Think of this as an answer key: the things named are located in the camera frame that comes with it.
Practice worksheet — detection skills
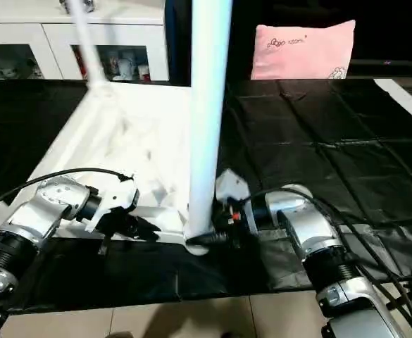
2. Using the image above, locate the white plastic table top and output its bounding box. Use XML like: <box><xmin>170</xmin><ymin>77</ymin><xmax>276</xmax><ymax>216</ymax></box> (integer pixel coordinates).
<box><xmin>8</xmin><ymin>83</ymin><xmax>224</xmax><ymax>256</ymax></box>

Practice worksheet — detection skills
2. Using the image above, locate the white plastic table leg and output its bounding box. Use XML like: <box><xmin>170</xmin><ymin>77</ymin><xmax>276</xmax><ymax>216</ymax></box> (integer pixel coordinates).
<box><xmin>63</xmin><ymin>0</ymin><xmax>116</xmax><ymax>99</ymax></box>
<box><xmin>185</xmin><ymin>0</ymin><xmax>233</xmax><ymax>240</ymax></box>

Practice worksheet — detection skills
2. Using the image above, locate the black work mat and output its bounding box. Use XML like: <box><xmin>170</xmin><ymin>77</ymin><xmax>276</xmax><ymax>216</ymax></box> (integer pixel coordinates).
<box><xmin>0</xmin><ymin>76</ymin><xmax>412</xmax><ymax>314</ymax></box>

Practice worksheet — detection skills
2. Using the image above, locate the pink pillow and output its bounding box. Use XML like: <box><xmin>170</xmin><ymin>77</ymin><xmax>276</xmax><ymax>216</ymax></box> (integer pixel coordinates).
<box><xmin>251</xmin><ymin>20</ymin><xmax>357</xmax><ymax>81</ymax></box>

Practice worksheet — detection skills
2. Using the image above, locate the black furniture with yellow label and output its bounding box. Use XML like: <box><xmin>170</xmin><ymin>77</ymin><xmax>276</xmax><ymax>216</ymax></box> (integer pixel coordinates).
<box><xmin>165</xmin><ymin>0</ymin><xmax>412</xmax><ymax>80</ymax></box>

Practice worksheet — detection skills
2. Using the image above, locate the white cabinet with glass doors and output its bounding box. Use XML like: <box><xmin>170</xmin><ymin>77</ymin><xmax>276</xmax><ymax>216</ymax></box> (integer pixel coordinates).
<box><xmin>0</xmin><ymin>0</ymin><xmax>171</xmax><ymax>82</ymax></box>

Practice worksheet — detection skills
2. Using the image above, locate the dark low tv bench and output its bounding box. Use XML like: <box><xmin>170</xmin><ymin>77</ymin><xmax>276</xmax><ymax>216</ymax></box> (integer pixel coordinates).
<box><xmin>354</xmin><ymin>59</ymin><xmax>412</xmax><ymax>80</ymax></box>

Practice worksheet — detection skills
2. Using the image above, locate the dark ornament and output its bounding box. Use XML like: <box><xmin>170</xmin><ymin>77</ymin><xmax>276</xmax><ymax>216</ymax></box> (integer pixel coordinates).
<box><xmin>59</xmin><ymin>0</ymin><xmax>97</xmax><ymax>15</ymax></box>

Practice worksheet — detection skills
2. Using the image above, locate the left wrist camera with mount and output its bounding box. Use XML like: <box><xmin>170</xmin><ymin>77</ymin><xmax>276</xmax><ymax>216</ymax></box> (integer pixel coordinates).
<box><xmin>86</xmin><ymin>177</ymin><xmax>140</xmax><ymax>232</ymax></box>

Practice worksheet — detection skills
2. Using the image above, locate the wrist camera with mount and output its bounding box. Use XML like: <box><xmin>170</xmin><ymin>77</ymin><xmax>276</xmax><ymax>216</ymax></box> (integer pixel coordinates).
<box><xmin>215</xmin><ymin>168</ymin><xmax>251</xmax><ymax>212</ymax></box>
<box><xmin>86</xmin><ymin>177</ymin><xmax>140</xmax><ymax>232</ymax></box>

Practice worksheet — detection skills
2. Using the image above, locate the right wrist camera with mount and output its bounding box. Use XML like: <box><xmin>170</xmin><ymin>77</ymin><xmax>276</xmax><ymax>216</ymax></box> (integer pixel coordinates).
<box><xmin>215</xmin><ymin>168</ymin><xmax>251</xmax><ymax>212</ymax></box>

